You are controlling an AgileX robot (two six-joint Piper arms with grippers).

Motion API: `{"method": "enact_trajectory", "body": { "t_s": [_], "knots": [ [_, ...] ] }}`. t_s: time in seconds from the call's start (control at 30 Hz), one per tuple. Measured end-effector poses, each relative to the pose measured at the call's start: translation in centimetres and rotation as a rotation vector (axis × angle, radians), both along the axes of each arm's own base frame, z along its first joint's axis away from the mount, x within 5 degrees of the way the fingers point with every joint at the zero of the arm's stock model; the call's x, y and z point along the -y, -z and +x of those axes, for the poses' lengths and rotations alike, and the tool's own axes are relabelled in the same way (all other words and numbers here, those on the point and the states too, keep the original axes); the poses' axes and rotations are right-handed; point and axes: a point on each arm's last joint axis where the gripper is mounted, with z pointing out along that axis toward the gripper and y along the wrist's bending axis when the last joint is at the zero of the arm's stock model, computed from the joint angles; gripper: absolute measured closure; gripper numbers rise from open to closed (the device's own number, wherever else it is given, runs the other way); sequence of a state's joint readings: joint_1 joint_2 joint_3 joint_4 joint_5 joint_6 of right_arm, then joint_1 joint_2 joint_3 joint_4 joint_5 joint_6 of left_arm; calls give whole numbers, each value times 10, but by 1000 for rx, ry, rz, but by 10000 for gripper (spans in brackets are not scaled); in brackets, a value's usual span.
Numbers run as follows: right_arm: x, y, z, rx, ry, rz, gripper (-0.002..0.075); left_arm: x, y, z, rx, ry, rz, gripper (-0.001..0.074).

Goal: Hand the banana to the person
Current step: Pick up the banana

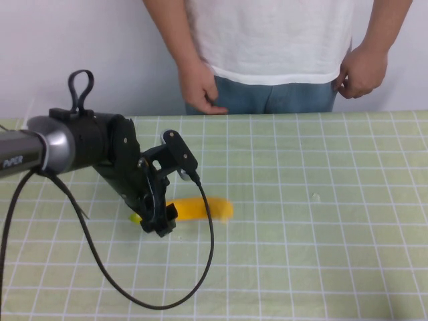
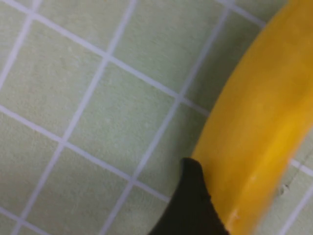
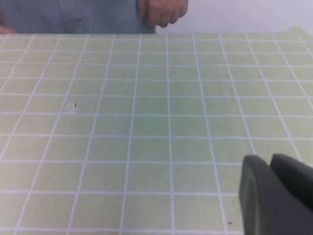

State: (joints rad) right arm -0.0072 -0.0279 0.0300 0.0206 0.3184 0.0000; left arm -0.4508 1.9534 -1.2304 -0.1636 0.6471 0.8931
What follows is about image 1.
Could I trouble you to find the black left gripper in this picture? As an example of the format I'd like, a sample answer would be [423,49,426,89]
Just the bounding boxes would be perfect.
[96,115,179,239]

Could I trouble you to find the yellow plastic banana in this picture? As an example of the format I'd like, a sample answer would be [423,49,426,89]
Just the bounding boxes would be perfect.
[128,197,234,224]

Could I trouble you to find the person's right forearm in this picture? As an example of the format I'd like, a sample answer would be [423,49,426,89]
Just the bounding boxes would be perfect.
[142,0,205,68]

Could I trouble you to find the person's left forearm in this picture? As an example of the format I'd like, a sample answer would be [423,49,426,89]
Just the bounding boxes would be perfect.
[350,0,414,54]

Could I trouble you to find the person's right hand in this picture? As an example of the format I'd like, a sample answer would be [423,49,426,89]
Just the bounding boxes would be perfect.
[178,62,230,116]

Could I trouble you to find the person's left hand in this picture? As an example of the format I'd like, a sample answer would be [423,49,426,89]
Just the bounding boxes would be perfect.
[336,45,389,100]

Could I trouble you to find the green grid tablecloth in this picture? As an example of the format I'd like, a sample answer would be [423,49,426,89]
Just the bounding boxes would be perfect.
[0,110,428,321]

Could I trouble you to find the blue jeans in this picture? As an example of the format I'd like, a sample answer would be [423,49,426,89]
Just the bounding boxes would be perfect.
[185,75,339,116]

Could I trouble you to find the white t-shirt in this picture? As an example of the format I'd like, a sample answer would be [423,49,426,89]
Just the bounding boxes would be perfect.
[185,0,355,86]

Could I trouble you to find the black camera cable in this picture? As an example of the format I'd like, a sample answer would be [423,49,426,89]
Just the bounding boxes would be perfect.
[0,167,215,310]

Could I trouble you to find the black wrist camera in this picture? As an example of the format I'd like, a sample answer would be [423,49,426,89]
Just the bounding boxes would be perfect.
[140,129,199,183]

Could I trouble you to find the black strap loop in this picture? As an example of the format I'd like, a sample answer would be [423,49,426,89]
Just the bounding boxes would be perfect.
[68,69,95,115]

